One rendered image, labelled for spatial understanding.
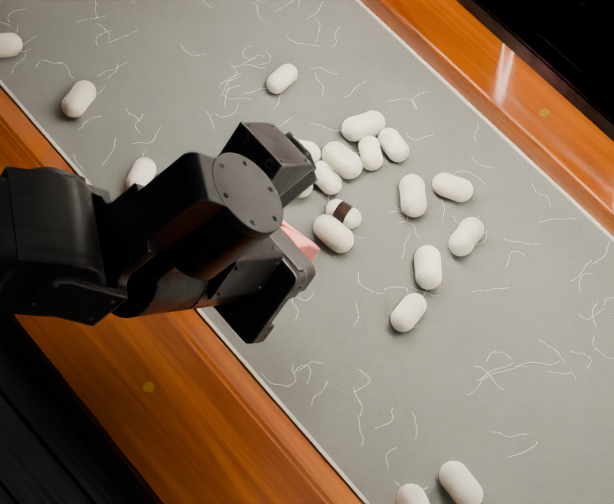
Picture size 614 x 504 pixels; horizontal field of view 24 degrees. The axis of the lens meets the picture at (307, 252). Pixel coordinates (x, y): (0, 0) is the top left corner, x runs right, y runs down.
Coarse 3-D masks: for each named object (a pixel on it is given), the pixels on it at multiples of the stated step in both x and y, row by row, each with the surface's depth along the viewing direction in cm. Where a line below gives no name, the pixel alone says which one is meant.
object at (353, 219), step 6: (330, 204) 116; (336, 204) 116; (330, 210) 116; (354, 210) 116; (348, 216) 116; (354, 216) 116; (360, 216) 116; (348, 222) 116; (354, 222) 116; (360, 222) 116; (348, 228) 116
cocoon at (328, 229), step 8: (320, 216) 115; (328, 216) 115; (320, 224) 115; (328, 224) 115; (336, 224) 115; (320, 232) 115; (328, 232) 114; (336, 232) 114; (344, 232) 114; (328, 240) 115; (336, 240) 114; (344, 240) 114; (352, 240) 115; (336, 248) 114; (344, 248) 114
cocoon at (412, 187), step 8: (408, 176) 117; (416, 176) 117; (400, 184) 117; (408, 184) 117; (416, 184) 117; (424, 184) 117; (400, 192) 117; (408, 192) 116; (416, 192) 116; (424, 192) 117; (408, 200) 116; (416, 200) 116; (424, 200) 116; (408, 208) 116; (416, 208) 116; (424, 208) 116; (416, 216) 117
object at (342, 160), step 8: (328, 144) 119; (336, 144) 119; (328, 152) 118; (336, 152) 118; (344, 152) 118; (352, 152) 118; (328, 160) 119; (336, 160) 118; (344, 160) 118; (352, 160) 118; (360, 160) 118; (336, 168) 118; (344, 168) 118; (352, 168) 118; (360, 168) 118; (344, 176) 118; (352, 176) 118
